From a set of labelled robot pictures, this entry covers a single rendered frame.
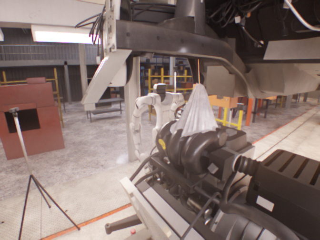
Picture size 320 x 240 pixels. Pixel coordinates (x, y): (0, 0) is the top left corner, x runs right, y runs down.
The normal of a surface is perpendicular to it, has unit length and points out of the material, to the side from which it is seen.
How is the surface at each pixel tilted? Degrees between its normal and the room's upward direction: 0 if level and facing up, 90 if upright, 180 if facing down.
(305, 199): 80
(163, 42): 90
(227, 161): 90
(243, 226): 46
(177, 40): 90
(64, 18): 90
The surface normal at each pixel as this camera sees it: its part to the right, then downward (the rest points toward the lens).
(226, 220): -0.62, -0.51
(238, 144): 0.56, 0.04
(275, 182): -0.81, -0.01
